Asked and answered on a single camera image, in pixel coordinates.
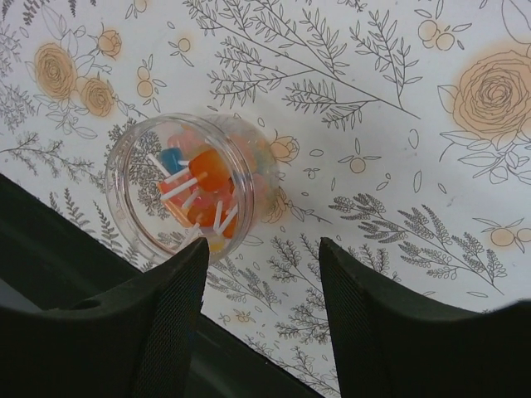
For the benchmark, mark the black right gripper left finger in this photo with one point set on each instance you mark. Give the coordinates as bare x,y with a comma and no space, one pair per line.
134,340

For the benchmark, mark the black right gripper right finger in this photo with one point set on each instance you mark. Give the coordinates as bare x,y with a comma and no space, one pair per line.
390,341

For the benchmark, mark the clear plastic jar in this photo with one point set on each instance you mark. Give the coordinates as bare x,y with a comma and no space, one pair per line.
177,177

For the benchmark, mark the floral patterned table cloth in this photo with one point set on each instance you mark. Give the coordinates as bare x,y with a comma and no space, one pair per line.
401,130

